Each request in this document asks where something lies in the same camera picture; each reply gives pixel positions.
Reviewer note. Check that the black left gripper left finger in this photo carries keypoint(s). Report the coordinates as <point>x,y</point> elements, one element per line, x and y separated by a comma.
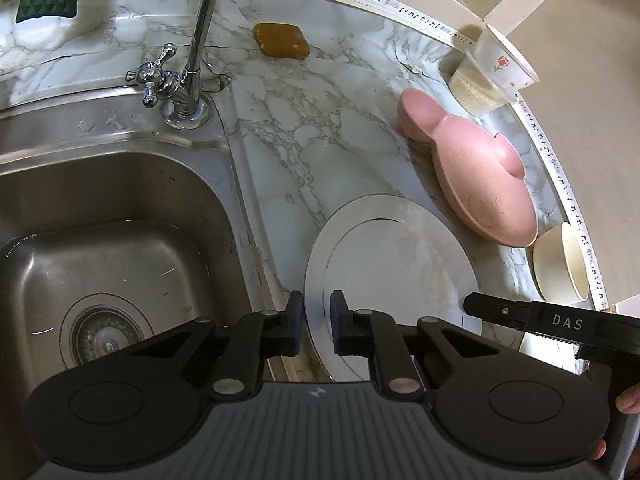
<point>141,403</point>

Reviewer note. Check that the white floral cup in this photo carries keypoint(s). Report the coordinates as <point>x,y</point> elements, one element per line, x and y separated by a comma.
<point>502,62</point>

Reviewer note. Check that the white round plate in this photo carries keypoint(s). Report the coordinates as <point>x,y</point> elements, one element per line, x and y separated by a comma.
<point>389,254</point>

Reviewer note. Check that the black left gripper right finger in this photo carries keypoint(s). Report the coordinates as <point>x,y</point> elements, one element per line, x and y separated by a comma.
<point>494,402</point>

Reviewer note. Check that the brown sponge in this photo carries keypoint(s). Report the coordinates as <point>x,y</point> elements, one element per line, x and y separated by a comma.
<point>280,40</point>

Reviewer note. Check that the pink bear-shaped plate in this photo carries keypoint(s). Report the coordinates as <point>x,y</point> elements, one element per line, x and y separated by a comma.
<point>481,174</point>

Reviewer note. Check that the person's right hand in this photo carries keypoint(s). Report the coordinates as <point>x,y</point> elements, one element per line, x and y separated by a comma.
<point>627,403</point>

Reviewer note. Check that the cream bowl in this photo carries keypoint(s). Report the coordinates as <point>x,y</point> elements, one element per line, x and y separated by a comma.
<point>559,266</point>

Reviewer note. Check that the chrome faucet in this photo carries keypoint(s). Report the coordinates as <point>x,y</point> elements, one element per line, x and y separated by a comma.
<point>184,106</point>

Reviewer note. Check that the stainless steel sink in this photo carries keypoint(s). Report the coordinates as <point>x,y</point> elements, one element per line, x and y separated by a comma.
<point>114,228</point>

